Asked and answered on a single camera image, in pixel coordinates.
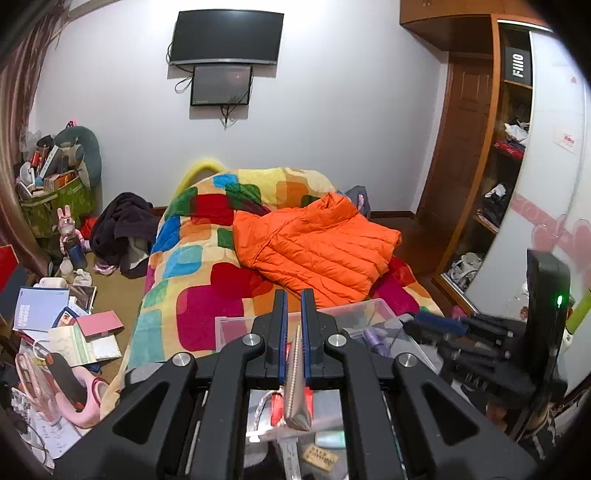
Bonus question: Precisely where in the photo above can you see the grey purple garment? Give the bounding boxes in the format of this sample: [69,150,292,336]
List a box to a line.
[344,185,372,217]

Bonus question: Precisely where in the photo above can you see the black folded garment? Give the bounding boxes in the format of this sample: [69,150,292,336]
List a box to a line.
[482,184,511,227]

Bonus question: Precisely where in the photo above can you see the yellow bolster pillow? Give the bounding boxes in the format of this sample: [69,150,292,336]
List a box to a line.
[175,158,228,195]

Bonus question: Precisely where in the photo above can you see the striped foil packet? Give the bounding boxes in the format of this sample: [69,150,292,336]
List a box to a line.
[281,325,315,432]

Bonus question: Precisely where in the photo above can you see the colourful patchwork blanket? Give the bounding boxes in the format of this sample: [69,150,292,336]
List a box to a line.
[99,167,446,416]

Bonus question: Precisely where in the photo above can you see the light blue notebook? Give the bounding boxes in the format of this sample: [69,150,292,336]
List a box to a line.
[14,286,70,330]

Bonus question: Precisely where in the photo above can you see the grey neck pillow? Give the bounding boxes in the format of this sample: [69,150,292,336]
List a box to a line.
[53,126,102,186]

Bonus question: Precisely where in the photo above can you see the dark glossy tablet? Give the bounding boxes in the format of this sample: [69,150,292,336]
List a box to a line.
[69,285,98,310]

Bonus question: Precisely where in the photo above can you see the red packet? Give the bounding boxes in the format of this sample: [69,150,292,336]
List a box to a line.
[256,390,315,428]

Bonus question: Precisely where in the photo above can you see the clear plastic box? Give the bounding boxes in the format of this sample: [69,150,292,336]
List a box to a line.
[215,298,444,480]

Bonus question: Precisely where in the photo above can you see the pink rabbit toy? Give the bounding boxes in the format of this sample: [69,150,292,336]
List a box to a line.
[56,204,86,252]

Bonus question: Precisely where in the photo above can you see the black wall television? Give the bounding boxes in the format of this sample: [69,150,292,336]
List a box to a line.
[168,9,284,66]

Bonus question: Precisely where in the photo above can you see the white sliding wardrobe door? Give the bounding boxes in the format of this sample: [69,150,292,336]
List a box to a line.
[464,18,591,324]

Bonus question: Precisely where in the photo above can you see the black box white lettering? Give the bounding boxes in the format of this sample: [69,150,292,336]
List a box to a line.
[503,44,534,88]

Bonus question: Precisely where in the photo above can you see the pale green booklet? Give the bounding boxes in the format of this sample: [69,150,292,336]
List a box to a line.
[48,325,123,365]

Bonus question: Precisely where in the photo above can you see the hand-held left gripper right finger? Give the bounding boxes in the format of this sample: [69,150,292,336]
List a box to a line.
[301,288,540,480]

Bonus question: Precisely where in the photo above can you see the mint green tube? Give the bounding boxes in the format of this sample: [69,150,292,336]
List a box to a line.
[314,429,346,449]

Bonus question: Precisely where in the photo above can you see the red box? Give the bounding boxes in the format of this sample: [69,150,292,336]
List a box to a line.
[0,244,21,296]

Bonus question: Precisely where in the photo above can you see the dark blue box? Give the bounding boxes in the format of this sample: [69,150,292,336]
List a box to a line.
[0,265,31,320]

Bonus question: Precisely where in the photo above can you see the pink white sticker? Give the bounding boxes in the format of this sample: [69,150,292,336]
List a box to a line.
[554,131,580,153]

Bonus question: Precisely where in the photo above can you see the wooden room door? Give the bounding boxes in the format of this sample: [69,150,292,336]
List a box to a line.
[416,53,492,227]

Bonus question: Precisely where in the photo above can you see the white shoes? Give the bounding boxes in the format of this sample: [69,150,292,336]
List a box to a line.
[445,251,483,289]

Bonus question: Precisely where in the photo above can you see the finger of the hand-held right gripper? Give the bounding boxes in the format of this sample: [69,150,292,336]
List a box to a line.
[436,339,523,371]
[412,311,527,344]

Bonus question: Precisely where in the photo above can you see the pink black slipper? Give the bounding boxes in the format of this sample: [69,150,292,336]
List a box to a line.
[46,353,109,428]

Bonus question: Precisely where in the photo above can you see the striped brown curtain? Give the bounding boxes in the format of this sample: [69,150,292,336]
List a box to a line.
[0,0,70,278]

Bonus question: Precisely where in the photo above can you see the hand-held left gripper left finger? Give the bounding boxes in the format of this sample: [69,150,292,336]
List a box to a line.
[52,290,289,480]

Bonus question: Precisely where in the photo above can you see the lime green object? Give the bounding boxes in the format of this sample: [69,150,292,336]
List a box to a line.
[566,300,591,334]

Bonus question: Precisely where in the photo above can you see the small wooden tag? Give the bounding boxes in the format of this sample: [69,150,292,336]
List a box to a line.
[300,445,340,472]

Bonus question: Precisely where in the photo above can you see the orange puffer jacket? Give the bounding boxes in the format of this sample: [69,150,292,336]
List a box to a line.
[232,191,402,309]

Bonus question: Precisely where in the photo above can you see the small black wall monitor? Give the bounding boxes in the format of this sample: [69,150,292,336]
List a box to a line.
[190,65,254,107]

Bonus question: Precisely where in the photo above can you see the pink book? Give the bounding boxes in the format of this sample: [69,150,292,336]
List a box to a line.
[76,310,124,337]

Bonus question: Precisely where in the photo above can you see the dark clothes pile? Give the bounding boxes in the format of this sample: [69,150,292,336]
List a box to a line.
[89,191,160,278]

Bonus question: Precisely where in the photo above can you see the purple bottle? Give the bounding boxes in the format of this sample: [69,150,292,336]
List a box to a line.
[364,327,393,356]

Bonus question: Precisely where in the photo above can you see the green shopping bag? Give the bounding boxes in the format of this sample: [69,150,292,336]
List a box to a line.
[18,178,95,238]

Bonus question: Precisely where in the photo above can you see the dark blue bottle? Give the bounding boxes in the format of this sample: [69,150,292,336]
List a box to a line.
[66,240,88,271]

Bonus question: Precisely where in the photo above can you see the patterned dark cloth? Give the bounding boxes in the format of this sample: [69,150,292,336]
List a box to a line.
[480,397,573,462]

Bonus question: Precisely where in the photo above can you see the wooden wardrobe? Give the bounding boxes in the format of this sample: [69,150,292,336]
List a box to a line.
[399,0,591,324]

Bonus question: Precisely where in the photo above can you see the white flat stick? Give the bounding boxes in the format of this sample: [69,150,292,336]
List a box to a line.
[277,438,302,480]

